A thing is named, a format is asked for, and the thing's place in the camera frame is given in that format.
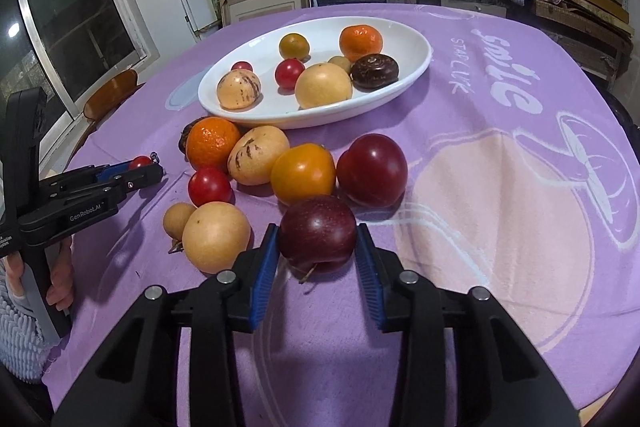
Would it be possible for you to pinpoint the dark purple plum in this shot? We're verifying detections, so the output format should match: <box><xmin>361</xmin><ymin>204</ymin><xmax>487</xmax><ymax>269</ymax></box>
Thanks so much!
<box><xmin>277</xmin><ymin>196</ymin><xmax>357</xmax><ymax>280</ymax></box>

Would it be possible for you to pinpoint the dark wrinkled purple fruit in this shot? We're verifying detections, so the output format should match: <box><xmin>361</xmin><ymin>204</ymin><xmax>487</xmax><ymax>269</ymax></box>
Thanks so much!
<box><xmin>178</xmin><ymin>117</ymin><xmax>203</xmax><ymax>156</ymax></box>

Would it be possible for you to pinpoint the red plum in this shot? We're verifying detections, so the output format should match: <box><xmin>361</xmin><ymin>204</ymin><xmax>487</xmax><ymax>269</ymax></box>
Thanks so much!
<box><xmin>336</xmin><ymin>133</ymin><xmax>409</xmax><ymax>208</ymax></box>

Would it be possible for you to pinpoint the red cherry tomato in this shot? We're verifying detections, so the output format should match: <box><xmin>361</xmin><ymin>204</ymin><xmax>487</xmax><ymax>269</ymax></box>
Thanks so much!
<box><xmin>231</xmin><ymin>61</ymin><xmax>254</xmax><ymax>72</ymax></box>
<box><xmin>128</xmin><ymin>155</ymin><xmax>153</xmax><ymax>170</ymax></box>
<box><xmin>274</xmin><ymin>58</ymin><xmax>305</xmax><ymax>91</ymax></box>
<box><xmin>188</xmin><ymin>167</ymin><xmax>233</xmax><ymax>207</ymax></box>

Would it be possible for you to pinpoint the large mandarin orange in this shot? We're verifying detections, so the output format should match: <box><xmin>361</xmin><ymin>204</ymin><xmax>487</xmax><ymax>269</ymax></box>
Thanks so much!
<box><xmin>186</xmin><ymin>117</ymin><xmax>241</xmax><ymax>171</ymax></box>

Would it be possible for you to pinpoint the striped pepino melon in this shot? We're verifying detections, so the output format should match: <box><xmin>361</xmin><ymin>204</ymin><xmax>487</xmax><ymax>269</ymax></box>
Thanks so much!
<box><xmin>216</xmin><ymin>69</ymin><xmax>262</xmax><ymax>110</ymax></box>
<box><xmin>227</xmin><ymin>126</ymin><xmax>290</xmax><ymax>186</ymax></box>

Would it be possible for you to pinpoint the large yellow passion fruit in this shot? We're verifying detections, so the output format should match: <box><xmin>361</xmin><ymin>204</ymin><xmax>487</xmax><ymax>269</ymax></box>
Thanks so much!
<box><xmin>294</xmin><ymin>63</ymin><xmax>352</xmax><ymax>109</ymax></box>

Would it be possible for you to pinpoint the dark passion fruit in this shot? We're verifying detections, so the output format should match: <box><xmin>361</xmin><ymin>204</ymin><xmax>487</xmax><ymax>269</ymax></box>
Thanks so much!
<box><xmin>350</xmin><ymin>53</ymin><xmax>399</xmax><ymax>91</ymax></box>

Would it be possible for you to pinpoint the small mandarin orange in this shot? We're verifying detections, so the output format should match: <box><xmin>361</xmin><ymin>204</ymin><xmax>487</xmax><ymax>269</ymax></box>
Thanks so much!
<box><xmin>338</xmin><ymin>25</ymin><xmax>384</xmax><ymax>63</ymax></box>

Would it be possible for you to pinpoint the small tan longan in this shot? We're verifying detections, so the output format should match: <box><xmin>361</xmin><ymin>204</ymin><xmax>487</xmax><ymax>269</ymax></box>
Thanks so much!
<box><xmin>329</xmin><ymin>55</ymin><xmax>352</xmax><ymax>75</ymax></box>

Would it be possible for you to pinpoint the wooden chair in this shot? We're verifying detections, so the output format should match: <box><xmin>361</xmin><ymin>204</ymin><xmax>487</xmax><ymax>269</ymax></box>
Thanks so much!
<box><xmin>84</xmin><ymin>69</ymin><xmax>140</xmax><ymax>122</ymax></box>

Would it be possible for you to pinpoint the purple printed tablecloth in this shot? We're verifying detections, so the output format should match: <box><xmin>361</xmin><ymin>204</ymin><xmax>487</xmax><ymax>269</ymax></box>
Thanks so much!
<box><xmin>43</xmin><ymin>4</ymin><xmax>639</xmax><ymax>407</ymax></box>

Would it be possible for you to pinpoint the white oval plate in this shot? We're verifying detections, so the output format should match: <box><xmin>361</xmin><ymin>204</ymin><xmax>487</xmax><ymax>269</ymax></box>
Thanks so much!
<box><xmin>198</xmin><ymin>16</ymin><xmax>433</xmax><ymax>129</ymax></box>

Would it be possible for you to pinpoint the framed picture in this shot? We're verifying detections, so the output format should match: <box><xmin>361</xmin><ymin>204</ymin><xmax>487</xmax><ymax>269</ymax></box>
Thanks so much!
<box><xmin>220</xmin><ymin>0</ymin><xmax>312</xmax><ymax>27</ymax></box>

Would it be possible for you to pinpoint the window with metal frame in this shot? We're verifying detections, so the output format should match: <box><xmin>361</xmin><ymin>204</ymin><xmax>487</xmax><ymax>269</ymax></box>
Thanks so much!
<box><xmin>1</xmin><ymin>0</ymin><xmax>158</xmax><ymax>171</ymax></box>

